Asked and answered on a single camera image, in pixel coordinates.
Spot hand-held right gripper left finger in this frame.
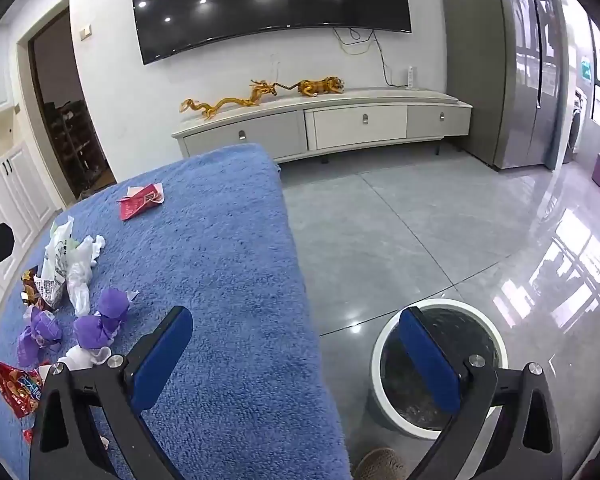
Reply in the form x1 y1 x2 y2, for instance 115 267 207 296
28 305 194 480

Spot brown snack wrapper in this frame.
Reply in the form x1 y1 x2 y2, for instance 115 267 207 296
21 268 66 313

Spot thin wall cables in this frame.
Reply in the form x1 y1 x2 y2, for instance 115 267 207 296
334 27 411 88

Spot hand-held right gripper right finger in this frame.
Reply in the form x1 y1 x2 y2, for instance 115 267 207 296
398 305 565 480

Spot white floor cabinet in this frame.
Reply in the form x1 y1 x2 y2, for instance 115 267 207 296
0 140 63 341

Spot grey washing machine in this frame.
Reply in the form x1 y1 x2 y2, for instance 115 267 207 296
562 87 588 163

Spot dark shoe rack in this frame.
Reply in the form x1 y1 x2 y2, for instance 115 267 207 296
42 100 112 192

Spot golden tiger figurine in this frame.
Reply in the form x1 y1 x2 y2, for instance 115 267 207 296
275 76 346 97

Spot beige slipper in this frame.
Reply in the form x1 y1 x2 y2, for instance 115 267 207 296
354 447 411 480

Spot black wall television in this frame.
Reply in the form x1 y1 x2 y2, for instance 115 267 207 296
130 0 413 65

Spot white crumpled plastic wrap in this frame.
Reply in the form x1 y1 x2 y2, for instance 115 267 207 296
67 235 106 317

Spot white round trash bin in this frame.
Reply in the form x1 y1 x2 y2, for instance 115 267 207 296
369 298 509 436

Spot red and pink wrapper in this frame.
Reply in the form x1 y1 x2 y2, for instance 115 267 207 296
117 183 164 221

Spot purple crumpled wrapper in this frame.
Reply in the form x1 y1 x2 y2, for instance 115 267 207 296
17 307 62 367
97 287 140 331
73 312 118 348

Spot golden dragon figurine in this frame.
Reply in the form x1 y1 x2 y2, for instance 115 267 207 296
181 80 279 121

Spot red snack packet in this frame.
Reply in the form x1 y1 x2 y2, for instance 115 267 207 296
0 357 46 419

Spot grey refrigerator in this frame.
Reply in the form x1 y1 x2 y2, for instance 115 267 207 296
492 0 588 171

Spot white crumpled paper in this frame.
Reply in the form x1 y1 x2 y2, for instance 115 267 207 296
57 344 112 368

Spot blue fluffy blanket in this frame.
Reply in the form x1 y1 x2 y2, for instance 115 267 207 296
0 142 353 480

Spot white television cabinet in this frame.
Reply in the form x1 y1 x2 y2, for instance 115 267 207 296
171 87 474 163

